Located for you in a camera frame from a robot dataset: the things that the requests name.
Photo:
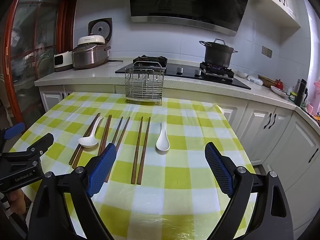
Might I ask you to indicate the black range hood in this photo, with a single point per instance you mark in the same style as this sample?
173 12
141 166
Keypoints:
187 0

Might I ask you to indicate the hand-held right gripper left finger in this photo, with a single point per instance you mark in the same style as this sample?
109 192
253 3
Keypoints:
105 165

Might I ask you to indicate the red-brown framed glass door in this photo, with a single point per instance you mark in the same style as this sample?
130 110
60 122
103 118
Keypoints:
32 30

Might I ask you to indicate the person's left hand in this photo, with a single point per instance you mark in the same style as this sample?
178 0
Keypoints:
17 201

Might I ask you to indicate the white packet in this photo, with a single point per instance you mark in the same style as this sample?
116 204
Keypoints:
255 80

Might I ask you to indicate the silver hob knob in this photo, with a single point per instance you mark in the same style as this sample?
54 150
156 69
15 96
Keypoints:
198 73
179 71

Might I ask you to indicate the small white bowl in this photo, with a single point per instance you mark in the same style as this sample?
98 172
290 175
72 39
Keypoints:
242 74

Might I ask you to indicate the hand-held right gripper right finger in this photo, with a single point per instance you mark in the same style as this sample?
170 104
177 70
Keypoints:
220 170

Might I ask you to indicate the black burner grate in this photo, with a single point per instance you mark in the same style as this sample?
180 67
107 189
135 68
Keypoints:
150 59
217 71

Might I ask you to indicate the white ceramic spoon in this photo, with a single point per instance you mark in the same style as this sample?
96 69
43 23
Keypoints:
162 145
87 142

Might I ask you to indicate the yellow-green checked tablecloth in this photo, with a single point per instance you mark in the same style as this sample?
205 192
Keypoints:
175 130

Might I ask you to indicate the black bottle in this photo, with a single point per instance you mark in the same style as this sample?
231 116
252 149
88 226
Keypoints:
301 92

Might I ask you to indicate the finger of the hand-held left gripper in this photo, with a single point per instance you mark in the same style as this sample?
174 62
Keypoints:
42 141
15 130

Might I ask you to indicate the green-lidded jar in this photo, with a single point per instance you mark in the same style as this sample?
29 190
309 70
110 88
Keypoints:
293 97

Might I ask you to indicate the small white appliance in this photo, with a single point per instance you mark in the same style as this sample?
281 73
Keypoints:
65 60

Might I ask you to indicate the brown wicker basket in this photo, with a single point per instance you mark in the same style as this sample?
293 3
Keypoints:
266 81

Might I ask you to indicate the silver brown rice cooker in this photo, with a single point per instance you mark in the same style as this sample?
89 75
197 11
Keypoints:
85 57

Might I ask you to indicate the speckled white countertop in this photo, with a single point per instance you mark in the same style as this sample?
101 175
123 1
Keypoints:
100 72

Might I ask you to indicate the red pot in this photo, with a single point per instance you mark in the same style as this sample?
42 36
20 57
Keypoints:
279 84

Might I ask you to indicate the black glass gas hob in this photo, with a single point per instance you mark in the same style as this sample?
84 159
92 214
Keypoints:
185 67

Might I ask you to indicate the pink plastic container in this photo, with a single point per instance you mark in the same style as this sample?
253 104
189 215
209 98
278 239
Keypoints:
317 91

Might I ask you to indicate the black stock pot with lid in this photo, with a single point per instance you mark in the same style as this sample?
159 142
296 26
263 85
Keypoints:
217 55

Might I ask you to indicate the grey wall socket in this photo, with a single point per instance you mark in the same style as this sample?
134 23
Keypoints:
267 52

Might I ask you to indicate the white plate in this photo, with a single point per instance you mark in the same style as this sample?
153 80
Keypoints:
280 91

